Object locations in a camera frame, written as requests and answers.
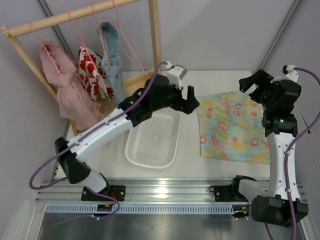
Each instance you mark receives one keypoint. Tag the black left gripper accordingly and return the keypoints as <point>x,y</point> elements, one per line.
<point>180,99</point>

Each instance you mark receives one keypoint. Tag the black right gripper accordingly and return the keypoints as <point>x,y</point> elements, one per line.
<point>259,88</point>

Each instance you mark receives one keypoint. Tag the floral pastel skirt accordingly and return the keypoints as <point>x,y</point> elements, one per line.
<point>230,128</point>

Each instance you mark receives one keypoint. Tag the pink wire hanger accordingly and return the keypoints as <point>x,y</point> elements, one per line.
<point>125,42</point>

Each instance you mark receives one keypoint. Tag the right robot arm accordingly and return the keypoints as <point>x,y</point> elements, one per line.
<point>281,203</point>

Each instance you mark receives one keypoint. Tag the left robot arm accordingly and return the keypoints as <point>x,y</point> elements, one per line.
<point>72,154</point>

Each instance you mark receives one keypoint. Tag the pink hanger under floral garment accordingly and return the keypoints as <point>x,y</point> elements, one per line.
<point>82,43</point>

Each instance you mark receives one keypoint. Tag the pink hanger under denim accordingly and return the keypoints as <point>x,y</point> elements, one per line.
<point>100,33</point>

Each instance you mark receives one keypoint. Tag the white perforated plastic basket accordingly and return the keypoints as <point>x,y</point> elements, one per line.
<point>153,143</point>

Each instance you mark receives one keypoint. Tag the red white floral garment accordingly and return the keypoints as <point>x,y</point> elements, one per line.
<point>94,78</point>

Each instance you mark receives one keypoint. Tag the light blue denim garment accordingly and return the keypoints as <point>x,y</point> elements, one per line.
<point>114,70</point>

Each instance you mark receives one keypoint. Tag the pink pleated dress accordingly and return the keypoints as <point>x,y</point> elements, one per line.
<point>60,70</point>

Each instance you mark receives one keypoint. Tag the wooden clothes rack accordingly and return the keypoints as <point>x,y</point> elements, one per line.
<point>13,34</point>

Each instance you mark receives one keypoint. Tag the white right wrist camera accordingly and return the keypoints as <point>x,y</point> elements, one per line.
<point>289,73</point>

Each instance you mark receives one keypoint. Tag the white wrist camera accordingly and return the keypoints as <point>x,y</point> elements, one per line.
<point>175,74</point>
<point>289,73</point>

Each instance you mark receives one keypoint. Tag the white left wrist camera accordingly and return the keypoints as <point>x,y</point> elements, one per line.
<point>175,74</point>

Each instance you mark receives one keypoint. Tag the aluminium rail frame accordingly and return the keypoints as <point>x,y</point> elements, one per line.
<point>142,191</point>

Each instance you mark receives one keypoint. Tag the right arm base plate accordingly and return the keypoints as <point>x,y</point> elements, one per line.
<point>225,193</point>

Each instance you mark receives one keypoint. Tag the white slotted cable duct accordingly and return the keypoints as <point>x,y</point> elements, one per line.
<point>130,208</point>

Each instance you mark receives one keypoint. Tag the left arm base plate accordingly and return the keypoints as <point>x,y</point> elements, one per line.
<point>116,192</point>

